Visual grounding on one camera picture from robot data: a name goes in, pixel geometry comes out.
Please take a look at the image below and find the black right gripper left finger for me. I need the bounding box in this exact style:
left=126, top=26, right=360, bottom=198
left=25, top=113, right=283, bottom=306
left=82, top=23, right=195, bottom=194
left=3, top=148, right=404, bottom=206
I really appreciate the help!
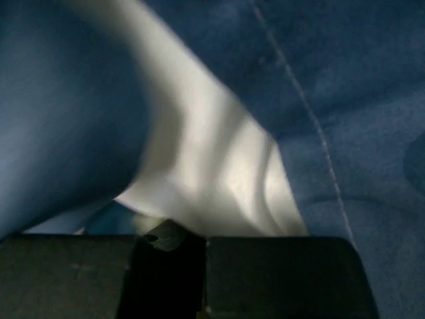
left=1, top=221, right=205, bottom=318

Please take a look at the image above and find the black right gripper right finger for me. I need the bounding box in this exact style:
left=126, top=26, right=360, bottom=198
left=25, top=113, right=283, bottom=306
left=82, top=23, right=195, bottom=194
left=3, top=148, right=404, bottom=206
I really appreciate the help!
left=206, top=237, right=379, bottom=319

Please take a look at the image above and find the blue cartoon print pillowcase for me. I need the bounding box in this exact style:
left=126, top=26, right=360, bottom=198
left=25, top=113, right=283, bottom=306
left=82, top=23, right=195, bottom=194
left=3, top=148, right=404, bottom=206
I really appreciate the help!
left=1, top=1, right=424, bottom=318

